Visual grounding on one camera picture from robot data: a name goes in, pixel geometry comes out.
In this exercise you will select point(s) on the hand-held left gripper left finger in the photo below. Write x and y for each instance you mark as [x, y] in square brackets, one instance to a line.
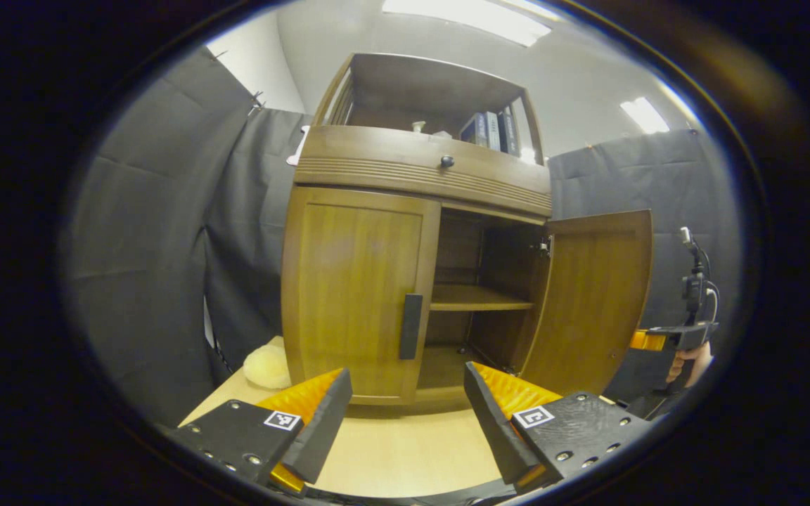
[320, 429]

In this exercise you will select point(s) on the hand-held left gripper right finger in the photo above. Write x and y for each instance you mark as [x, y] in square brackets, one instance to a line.
[493, 422]

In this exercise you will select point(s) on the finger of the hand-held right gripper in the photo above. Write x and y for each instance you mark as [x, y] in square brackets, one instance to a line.
[647, 341]

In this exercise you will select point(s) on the wooden cabinet door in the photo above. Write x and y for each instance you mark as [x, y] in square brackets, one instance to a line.
[595, 302]
[356, 295]

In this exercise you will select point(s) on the wooden double-door shoe cabinet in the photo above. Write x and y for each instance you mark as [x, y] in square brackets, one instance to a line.
[412, 84]

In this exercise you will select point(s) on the wooden cabinet shelf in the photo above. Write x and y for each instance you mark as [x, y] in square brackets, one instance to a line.
[475, 299]

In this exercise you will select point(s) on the metal door hinge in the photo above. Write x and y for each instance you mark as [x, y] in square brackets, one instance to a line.
[545, 246]

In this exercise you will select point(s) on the wooden cabinet drawer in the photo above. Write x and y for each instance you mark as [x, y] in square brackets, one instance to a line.
[377, 158]

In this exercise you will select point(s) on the cream fluffy object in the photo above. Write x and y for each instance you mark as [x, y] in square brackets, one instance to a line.
[268, 367]

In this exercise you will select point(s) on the ceiling light panel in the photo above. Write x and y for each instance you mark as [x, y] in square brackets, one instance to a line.
[468, 17]
[645, 116]
[528, 154]

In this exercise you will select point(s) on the black backdrop cloth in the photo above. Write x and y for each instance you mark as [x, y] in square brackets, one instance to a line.
[152, 246]

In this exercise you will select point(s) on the black spine book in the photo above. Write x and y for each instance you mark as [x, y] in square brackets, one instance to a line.
[510, 131]

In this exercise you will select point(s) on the grey spine book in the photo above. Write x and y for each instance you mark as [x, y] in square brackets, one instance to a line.
[493, 131]

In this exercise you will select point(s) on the round black drawer knob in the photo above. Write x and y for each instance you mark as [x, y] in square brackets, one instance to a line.
[447, 161]

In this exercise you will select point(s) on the dark blue book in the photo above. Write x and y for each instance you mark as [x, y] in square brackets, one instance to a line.
[475, 128]

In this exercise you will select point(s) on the white pump dispenser bottle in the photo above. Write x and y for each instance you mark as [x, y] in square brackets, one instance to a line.
[418, 126]

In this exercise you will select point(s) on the metal backdrop clip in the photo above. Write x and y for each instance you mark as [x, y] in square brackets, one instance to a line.
[258, 102]
[219, 53]

